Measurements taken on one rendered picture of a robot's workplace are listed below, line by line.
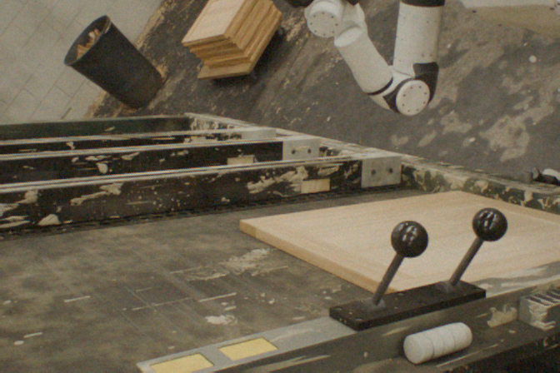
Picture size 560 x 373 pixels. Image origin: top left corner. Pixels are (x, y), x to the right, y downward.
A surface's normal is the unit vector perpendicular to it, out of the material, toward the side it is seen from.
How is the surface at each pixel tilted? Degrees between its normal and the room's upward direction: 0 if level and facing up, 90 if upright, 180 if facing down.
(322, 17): 86
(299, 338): 51
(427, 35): 90
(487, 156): 0
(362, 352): 90
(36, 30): 90
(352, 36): 7
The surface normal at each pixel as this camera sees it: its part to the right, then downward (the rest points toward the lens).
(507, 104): -0.63, -0.57
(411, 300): 0.03, -0.99
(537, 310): -0.83, 0.04
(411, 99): 0.33, 0.42
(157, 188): 0.55, 0.16
